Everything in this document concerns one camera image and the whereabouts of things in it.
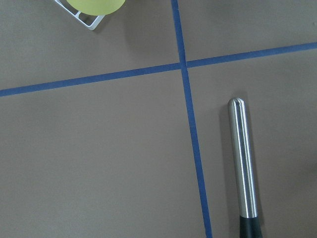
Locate white cup rack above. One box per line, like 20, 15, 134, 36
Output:
54, 0, 105, 31

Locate yellow cup on rack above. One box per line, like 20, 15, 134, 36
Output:
67, 0, 125, 16

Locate steel muddler black handle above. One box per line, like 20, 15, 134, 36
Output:
228, 97, 263, 238

